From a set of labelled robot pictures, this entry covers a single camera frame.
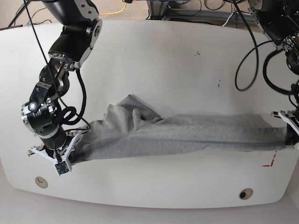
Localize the table cable grommet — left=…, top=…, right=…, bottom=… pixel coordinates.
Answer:
left=35, top=176, right=48, bottom=189
left=239, top=188, right=253, bottom=200

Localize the right table cable grommet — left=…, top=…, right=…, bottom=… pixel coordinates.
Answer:
left=239, top=188, right=253, bottom=200

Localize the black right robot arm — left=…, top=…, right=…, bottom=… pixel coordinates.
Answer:
left=21, top=0, right=102, bottom=162

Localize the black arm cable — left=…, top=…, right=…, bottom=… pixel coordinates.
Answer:
left=56, top=69, right=88, bottom=128
left=233, top=0, right=299, bottom=95

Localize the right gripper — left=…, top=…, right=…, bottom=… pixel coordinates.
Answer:
left=27, top=129, right=89, bottom=163

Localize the yellow cable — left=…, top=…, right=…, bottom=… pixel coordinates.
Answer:
left=99, top=2, right=127, bottom=16

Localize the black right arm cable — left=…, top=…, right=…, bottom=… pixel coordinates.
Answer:
left=56, top=69, right=88, bottom=128

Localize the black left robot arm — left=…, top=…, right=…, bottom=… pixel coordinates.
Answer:
left=249, top=0, right=299, bottom=150

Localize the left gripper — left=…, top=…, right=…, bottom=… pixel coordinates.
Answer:
left=271, top=111, right=299, bottom=149

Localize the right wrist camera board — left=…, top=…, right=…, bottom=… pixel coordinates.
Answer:
left=54, top=161, right=71, bottom=176

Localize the left table cable grommet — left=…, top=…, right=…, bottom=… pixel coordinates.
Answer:
left=35, top=176, right=48, bottom=189

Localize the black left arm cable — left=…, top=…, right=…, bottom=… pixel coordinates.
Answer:
left=233, top=0, right=299, bottom=95

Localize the red tape rectangle marking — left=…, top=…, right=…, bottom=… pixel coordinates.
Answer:
left=260, top=150, right=278, bottom=168

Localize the grey t-shirt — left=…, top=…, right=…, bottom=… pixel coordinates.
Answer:
left=71, top=95, right=288, bottom=164

